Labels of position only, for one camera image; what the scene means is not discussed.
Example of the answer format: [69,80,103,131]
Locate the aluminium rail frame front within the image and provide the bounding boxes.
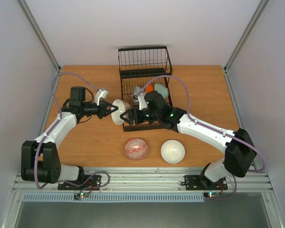
[11,166,274,193]

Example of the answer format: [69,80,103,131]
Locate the right green circuit board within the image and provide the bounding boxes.
[204,191,220,198]

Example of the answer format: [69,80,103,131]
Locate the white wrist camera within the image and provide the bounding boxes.
[95,88,109,106]
[133,93,148,110]

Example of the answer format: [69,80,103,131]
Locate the black wire dish rack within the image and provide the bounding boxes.
[118,46,175,133]

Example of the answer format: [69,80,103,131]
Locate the plain mint green bowl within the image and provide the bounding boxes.
[154,83,169,99]

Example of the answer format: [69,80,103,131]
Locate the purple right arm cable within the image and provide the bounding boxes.
[137,75,267,200]

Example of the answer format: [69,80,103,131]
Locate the beige floral bowl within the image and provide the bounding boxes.
[111,99,131,125]

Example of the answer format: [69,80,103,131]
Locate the red white patterned bowl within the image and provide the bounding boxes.
[124,138,148,161]

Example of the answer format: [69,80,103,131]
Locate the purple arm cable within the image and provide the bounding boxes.
[34,72,111,190]
[137,75,267,200]

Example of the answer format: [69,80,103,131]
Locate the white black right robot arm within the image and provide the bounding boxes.
[117,91,256,190]

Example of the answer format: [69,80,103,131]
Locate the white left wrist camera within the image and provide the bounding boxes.
[95,88,109,106]

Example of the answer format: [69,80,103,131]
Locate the green circuit board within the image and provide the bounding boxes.
[204,191,220,198]
[74,192,89,200]

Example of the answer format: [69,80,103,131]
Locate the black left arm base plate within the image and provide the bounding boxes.
[57,175,102,190]

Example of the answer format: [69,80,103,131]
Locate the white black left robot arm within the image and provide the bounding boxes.
[21,86,118,189]

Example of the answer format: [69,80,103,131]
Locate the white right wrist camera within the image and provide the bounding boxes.
[133,93,148,110]

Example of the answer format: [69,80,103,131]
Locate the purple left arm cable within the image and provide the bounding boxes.
[34,72,111,190]

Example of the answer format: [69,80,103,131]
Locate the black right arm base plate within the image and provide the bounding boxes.
[181,175,228,191]

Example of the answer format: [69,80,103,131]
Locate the left green circuit board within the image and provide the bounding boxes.
[74,192,89,200]

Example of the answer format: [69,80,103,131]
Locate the green patterned bowl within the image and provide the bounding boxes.
[133,86,141,100]

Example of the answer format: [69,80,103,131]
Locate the grey slotted cable duct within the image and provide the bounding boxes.
[22,192,204,203]

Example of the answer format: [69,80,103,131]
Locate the orange bowl white inside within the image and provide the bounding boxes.
[145,85,154,93]

